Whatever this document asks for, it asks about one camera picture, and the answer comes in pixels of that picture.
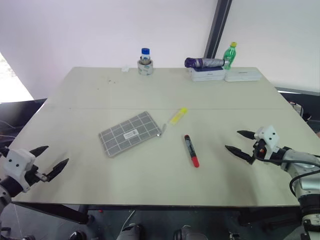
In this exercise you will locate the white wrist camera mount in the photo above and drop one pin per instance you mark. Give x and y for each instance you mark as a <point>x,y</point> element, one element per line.
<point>269,140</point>
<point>18,162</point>

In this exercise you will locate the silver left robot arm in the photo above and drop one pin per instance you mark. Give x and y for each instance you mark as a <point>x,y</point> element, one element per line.
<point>7,188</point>

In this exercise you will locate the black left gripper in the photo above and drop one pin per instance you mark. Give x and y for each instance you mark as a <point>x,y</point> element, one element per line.
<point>35,175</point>

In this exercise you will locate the blue-capped clear bottle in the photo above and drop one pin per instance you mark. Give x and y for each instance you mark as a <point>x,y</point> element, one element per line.
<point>145,53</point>

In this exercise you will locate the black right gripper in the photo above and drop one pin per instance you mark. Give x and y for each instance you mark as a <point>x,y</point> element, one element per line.
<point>258,150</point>

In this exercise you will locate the white tape roll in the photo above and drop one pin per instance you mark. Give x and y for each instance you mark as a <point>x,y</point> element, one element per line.
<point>145,68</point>

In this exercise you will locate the green plastic bottle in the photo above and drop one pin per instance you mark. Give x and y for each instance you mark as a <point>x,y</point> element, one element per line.
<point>229,56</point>

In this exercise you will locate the white and blue box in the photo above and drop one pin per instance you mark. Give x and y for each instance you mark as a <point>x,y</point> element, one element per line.
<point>208,74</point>

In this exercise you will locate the red and black marker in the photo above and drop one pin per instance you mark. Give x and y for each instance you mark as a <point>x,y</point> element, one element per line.
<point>191,150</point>

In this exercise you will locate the grey checked pouch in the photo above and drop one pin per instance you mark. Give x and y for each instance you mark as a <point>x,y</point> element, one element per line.
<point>130,133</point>

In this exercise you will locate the small white crumpled scrap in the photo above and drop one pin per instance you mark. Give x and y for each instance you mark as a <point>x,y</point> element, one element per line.
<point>125,68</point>

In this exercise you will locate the black side furniture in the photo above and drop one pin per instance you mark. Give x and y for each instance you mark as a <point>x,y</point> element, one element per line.
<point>22,112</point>

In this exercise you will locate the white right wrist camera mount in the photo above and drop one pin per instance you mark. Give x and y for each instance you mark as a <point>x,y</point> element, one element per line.
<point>269,140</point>

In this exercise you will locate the black table frame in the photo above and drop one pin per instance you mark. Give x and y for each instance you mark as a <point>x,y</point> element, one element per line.
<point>57,211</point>

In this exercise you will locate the dark rounded shape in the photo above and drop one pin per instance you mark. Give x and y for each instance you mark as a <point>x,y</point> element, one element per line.
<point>186,233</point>
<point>130,232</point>
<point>78,235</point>

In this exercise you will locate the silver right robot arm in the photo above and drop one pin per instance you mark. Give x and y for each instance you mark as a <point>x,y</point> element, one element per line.
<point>298,161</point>

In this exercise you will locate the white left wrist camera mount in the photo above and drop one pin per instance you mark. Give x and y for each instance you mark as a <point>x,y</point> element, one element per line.
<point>18,162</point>

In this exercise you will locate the purple grey folded umbrella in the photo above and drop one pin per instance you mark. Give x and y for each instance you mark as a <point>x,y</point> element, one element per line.
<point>205,62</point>

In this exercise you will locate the yellow highlighter pen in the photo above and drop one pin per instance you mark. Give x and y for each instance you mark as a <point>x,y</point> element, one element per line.
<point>178,116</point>

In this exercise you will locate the dark window frame post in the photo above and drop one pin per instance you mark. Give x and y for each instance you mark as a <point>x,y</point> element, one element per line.
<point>217,27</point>

